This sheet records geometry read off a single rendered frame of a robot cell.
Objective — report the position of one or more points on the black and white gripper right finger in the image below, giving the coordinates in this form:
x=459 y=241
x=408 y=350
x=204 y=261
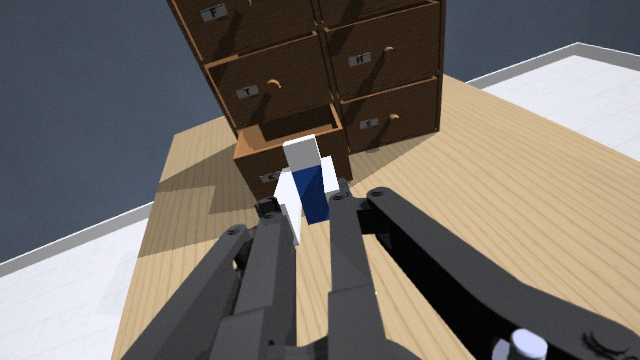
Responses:
x=492 y=313

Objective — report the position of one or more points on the brown wooden chest of drawers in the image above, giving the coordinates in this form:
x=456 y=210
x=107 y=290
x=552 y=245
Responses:
x=318 y=27

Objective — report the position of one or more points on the white and blue eraser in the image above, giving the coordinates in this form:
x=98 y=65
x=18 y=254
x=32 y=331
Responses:
x=304 y=161

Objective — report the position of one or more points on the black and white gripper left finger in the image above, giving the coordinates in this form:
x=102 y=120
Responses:
x=265 y=313

